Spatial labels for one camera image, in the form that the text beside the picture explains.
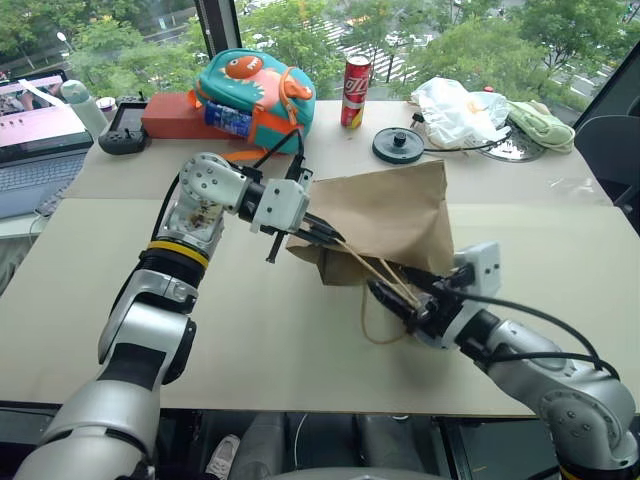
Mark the black handheld controller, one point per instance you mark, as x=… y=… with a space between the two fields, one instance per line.
x=127 y=125

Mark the black round disc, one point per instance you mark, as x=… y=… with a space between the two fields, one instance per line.
x=397 y=146

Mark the black chair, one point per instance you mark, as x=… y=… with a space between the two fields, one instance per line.
x=607 y=150

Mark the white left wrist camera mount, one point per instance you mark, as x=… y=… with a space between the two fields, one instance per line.
x=280 y=204

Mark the cup with purple lid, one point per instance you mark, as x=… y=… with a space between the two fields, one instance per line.
x=107 y=106

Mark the blue bottle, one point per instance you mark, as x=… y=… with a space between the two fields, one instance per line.
x=227 y=120

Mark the orange-red box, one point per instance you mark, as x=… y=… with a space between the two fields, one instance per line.
x=170 y=115

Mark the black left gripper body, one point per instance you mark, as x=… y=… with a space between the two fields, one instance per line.
x=292 y=231

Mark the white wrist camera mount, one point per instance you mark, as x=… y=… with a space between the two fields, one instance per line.
x=482 y=272
x=280 y=204

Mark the round silver metal plate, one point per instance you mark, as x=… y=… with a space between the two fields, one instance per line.
x=515 y=149

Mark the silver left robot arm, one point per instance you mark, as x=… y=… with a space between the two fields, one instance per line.
x=130 y=340

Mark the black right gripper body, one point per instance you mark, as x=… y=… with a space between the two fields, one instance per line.
x=436 y=310

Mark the teal orange monster backpack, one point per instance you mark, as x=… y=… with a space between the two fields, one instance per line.
x=270 y=85

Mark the white water bottle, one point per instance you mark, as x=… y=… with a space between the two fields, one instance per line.
x=86 y=111

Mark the light green fabric pouch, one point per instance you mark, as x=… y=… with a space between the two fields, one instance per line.
x=542 y=127

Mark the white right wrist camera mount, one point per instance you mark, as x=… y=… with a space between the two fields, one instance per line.
x=482 y=272

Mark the red cola can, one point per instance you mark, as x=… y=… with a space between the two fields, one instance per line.
x=356 y=92

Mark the white plastic bag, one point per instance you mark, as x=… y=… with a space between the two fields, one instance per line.
x=455 y=112

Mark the white sneaker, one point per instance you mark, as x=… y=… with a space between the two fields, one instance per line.
x=224 y=455

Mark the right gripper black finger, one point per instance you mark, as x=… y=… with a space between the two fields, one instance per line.
x=425 y=281
x=395 y=300

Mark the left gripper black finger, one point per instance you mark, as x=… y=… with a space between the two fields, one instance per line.
x=326 y=228
x=320 y=239

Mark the open laptop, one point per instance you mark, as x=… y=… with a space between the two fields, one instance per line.
x=35 y=127

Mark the dark window frame pillar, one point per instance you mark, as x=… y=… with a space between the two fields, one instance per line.
x=217 y=30

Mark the brown paper bag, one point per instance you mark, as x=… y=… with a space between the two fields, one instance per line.
x=390 y=215

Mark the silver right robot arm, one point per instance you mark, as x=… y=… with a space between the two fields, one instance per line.
x=575 y=400

